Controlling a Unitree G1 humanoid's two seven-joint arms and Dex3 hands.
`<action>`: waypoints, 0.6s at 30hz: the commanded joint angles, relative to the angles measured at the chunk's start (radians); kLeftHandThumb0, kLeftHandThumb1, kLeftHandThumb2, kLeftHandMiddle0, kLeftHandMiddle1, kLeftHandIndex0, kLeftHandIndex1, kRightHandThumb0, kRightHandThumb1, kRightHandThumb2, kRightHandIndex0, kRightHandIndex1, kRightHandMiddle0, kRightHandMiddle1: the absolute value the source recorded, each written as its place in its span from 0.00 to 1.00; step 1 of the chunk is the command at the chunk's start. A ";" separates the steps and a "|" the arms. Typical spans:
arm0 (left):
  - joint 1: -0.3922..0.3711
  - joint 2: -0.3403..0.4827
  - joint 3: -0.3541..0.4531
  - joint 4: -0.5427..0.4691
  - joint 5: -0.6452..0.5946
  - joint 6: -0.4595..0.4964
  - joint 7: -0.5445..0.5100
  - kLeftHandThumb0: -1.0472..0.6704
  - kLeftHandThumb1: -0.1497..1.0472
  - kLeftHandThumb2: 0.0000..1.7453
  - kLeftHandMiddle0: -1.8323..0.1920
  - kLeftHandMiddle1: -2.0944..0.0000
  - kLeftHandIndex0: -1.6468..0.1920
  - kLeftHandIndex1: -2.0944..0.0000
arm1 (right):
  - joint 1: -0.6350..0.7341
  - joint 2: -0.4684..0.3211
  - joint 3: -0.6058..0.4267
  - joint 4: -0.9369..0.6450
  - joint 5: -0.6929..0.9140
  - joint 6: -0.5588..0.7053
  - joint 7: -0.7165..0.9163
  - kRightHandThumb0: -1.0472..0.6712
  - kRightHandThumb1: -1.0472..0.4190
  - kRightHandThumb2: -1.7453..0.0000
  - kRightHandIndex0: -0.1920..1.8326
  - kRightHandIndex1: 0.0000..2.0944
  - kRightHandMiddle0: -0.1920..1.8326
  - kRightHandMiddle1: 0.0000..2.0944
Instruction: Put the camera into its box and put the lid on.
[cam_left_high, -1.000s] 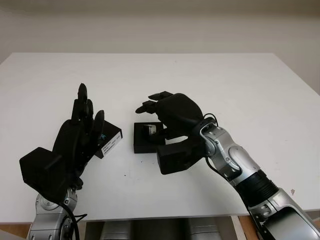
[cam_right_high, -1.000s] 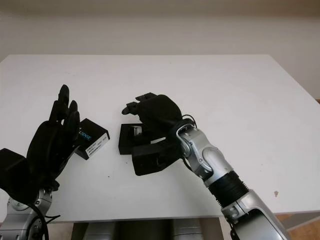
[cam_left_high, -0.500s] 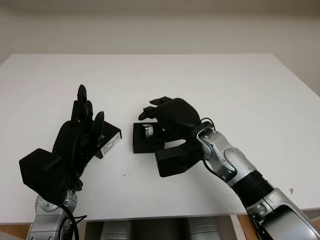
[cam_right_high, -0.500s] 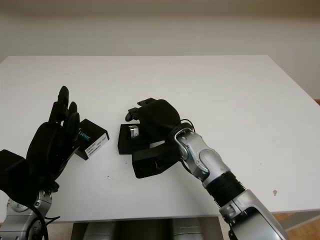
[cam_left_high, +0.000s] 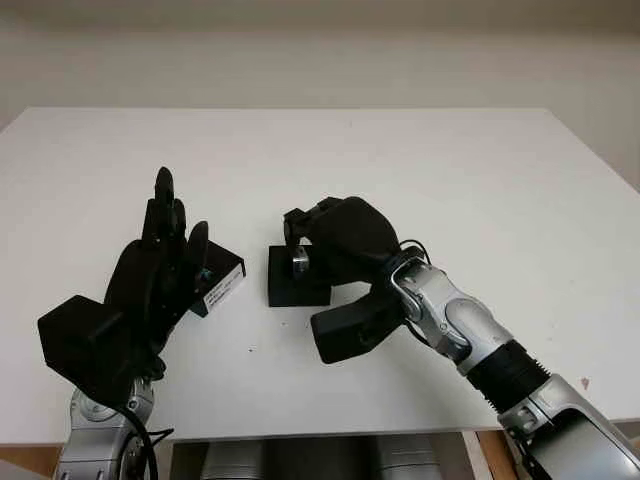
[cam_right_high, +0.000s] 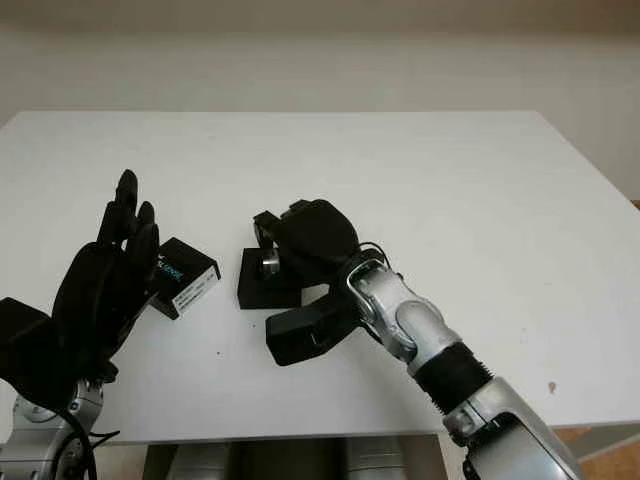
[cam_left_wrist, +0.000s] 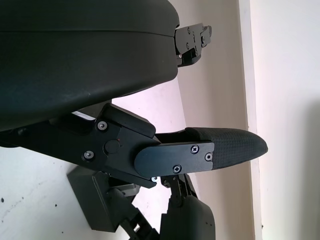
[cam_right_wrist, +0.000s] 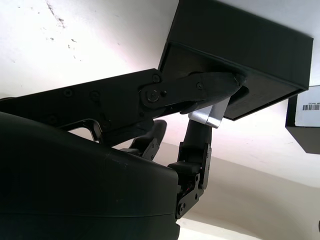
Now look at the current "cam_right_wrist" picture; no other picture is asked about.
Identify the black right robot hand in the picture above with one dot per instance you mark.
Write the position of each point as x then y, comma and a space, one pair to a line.
75, 175

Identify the black printed box lid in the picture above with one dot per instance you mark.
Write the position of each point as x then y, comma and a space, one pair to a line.
305, 132

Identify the black camera box base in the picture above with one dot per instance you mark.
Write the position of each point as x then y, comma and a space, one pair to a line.
250, 45

